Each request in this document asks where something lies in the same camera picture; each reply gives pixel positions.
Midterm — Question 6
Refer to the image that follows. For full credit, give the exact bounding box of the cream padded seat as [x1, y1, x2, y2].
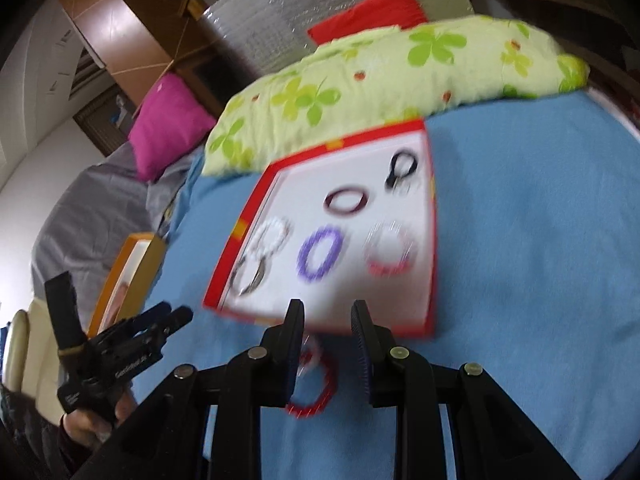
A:
[2, 297, 63, 411]

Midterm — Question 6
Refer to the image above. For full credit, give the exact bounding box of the red pillow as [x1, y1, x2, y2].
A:
[306, 0, 431, 48]

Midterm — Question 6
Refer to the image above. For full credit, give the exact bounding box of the person's left forearm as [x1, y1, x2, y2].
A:
[0, 385, 101, 480]

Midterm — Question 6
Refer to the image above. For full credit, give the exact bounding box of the green leaf-print pillow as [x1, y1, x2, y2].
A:
[202, 14, 591, 178]

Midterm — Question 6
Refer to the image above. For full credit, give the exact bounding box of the red cardboard box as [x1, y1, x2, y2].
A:
[202, 119, 440, 338]

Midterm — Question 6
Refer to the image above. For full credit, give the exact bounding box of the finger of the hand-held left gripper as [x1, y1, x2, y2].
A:
[44, 271, 83, 361]
[97, 302, 194, 361]

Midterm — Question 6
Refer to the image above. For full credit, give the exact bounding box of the blue blanket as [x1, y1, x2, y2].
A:
[145, 85, 640, 480]

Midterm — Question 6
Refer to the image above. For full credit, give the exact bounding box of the pink bead bracelet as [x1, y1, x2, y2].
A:
[364, 222, 417, 276]

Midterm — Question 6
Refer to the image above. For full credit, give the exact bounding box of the maroon bracelet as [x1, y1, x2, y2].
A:
[324, 187, 368, 216]

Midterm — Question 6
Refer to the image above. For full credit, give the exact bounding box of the red bead bracelet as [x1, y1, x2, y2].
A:
[285, 345, 337, 418]

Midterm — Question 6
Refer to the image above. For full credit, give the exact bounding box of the brown wooden cabinet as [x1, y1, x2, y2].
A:
[55, 0, 211, 73]

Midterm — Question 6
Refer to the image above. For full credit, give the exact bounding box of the grey sheet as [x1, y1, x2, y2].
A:
[30, 140, 201, 301]

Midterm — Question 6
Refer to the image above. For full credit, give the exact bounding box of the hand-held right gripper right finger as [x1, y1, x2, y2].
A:
[351, 300, 583, 480]

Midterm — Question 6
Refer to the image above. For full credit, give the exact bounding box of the wooden chair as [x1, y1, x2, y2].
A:
[177, 0, 251, 111]

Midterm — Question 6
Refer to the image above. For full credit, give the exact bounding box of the person's left hand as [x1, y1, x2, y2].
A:
[60, 387, 141, 456]

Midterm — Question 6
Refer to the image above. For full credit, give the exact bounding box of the magenta pillow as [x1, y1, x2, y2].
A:
[127, 72, 218, 183]

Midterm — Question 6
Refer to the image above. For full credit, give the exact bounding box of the silver bangle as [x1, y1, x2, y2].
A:
[230, 252, 273, 298]

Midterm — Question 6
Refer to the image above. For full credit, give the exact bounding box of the silver foil panel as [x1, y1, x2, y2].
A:
[197, 0, 476, 91]

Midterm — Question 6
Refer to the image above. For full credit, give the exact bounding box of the dark bangle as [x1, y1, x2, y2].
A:
[384, 150, 420, 193]

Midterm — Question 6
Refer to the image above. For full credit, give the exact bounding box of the orange cardboard box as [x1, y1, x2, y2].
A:
[87, 232, 168, 341]

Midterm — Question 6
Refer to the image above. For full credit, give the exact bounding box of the purple bead bracelet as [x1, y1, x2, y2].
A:
[297, 226, 343, 281]

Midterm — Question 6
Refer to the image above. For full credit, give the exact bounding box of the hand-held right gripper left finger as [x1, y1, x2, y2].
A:
[70, 299, 306, 480]

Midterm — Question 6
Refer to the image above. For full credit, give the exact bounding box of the white bead bracelet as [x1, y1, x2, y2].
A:
[247, 216, 293, 261]

